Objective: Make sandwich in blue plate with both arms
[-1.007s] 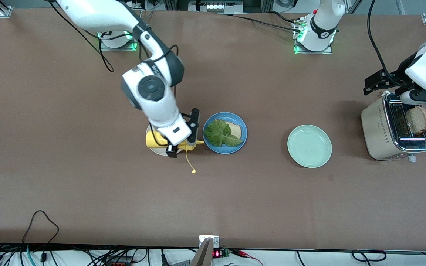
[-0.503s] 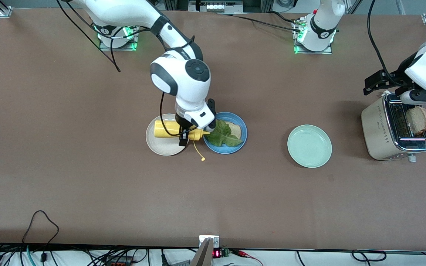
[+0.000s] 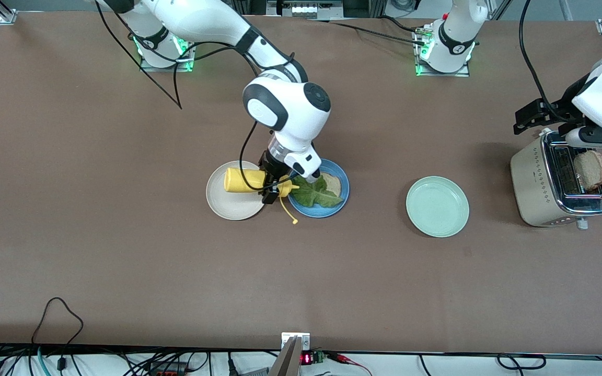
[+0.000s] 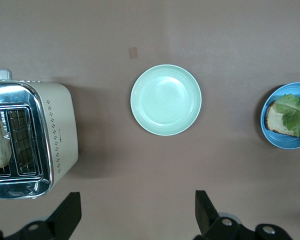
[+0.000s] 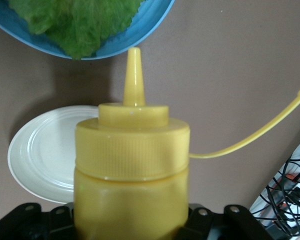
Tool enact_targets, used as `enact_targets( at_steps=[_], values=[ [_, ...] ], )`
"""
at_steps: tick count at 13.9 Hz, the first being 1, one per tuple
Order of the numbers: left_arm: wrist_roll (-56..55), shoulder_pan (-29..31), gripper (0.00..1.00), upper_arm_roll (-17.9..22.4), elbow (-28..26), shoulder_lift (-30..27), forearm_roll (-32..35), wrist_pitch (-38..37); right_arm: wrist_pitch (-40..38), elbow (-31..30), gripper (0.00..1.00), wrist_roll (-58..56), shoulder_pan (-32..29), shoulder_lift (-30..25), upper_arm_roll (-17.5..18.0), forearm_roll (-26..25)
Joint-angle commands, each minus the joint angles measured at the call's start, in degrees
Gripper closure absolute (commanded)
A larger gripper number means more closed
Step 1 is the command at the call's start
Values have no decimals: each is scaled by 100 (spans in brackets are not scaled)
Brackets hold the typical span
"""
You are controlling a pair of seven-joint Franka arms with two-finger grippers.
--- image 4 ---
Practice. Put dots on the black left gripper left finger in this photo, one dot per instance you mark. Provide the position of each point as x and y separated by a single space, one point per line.
67 215

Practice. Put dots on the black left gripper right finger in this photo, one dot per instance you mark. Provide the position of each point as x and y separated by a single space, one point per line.
207 217

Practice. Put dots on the green lettuce leaf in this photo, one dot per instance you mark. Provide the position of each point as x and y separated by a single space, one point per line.
296 115

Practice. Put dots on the blue round plate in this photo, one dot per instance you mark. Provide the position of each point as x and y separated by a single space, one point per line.
285 142

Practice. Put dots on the pale green round plate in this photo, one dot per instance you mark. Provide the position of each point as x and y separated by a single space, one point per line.
166 100

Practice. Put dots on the beige and chrome toaster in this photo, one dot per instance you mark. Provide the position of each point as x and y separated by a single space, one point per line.
60 120

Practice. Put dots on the small brown tape patch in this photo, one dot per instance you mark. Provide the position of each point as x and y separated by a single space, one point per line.
133 52

